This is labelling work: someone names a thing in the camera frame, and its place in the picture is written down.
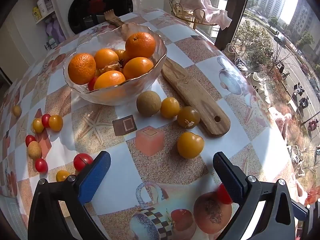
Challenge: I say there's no long wooden board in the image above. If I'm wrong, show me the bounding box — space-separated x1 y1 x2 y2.
104 10 231 138

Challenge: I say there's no gold wire basket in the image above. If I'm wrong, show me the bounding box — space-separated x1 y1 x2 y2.
169 0 220 32

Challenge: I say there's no white and green bottle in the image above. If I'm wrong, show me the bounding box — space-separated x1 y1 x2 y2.
47 36 58 50

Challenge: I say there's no checkered printed tablecloth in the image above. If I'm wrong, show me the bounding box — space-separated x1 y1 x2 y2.
0 7 304 240

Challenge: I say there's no round brown fruit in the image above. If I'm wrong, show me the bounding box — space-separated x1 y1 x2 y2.
136 90 162 117

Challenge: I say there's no large red tomato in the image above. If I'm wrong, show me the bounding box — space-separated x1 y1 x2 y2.
73 153 94 172

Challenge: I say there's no purple bottle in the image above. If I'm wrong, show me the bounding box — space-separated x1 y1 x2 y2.
45 17 66 44

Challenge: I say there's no tan round fruit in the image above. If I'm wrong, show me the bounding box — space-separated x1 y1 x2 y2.
27 141 42 160

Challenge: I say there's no husked golden berry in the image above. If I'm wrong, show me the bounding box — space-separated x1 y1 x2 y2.
100 60 123 74

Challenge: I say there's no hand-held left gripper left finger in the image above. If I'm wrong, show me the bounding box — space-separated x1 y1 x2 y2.
27 151 111 240

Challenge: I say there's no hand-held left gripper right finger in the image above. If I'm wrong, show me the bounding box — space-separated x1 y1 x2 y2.
213 152 304 240

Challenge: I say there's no dark yellow tomato with calyx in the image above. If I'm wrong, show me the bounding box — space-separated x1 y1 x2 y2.
177 106 201 129

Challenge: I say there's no clear glass bowl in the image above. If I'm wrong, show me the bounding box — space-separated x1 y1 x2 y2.
63 22 167 106

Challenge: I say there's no orange-yellow cherry tomato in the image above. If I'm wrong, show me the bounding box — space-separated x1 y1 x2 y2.
48 115 63 132

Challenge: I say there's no dark window frame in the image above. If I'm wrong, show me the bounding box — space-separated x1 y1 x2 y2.
215 0 253 50

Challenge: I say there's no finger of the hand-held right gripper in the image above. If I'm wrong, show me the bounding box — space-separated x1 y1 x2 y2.
291 199 320 240

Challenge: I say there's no heart-shaped yellow tomato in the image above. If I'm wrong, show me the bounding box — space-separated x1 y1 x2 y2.
177 132 205 159

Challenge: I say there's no bumpy orange mandarin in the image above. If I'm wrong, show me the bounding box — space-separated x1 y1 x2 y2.
68 53 96 85

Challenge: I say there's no small orange tomato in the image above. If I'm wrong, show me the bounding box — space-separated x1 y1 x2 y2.
114 49 129 67

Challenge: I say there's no smooth orange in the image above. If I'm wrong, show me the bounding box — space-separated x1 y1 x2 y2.
123 57 154 80
94 70 126 90
94 48 119 70

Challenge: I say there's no large orange with navel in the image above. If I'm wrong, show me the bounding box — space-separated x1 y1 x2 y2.
125 32 156 59

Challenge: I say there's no yellow cherry tomato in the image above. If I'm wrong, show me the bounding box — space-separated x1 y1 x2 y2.
32 118 45 134
56 169 71 182

